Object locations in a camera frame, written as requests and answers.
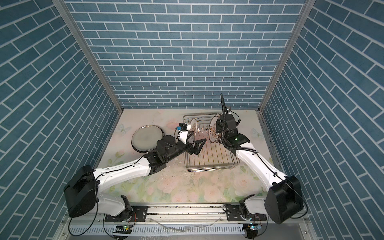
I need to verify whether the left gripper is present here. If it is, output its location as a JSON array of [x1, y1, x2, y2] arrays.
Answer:
[[163, 130, 206, 164]]

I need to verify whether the orange sunburst plate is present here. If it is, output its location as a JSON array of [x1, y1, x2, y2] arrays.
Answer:
[[190, 118, 198, 135]]

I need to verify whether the black corrugated cable right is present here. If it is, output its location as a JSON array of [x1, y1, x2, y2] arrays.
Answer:
[[219, 93, 259, 155]]

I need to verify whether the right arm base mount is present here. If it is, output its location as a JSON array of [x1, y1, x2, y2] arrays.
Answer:
[[222, 204, 267, 222]]

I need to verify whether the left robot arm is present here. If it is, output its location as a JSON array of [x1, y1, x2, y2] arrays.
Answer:
[[64, 135, 207, 218]]

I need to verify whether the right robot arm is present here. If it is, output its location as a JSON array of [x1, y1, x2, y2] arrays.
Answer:
[[216, 113, 305, 224]]

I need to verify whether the plain white deep plate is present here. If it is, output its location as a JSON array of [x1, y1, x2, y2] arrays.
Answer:
[[131, 125, 164, 153]]

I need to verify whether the metal wire dish rack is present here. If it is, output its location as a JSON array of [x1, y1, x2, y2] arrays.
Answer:
[[183, 112, 240, 172]]

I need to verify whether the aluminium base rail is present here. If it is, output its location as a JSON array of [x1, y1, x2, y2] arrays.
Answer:
[[59, 202, 313, 238]]

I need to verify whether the brown patterned plate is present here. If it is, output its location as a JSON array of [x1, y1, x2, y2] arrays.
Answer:
[[208, 114, 220, 143]]

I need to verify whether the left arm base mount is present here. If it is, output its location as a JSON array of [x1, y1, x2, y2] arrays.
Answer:
[[104, 206, 149, 223]]

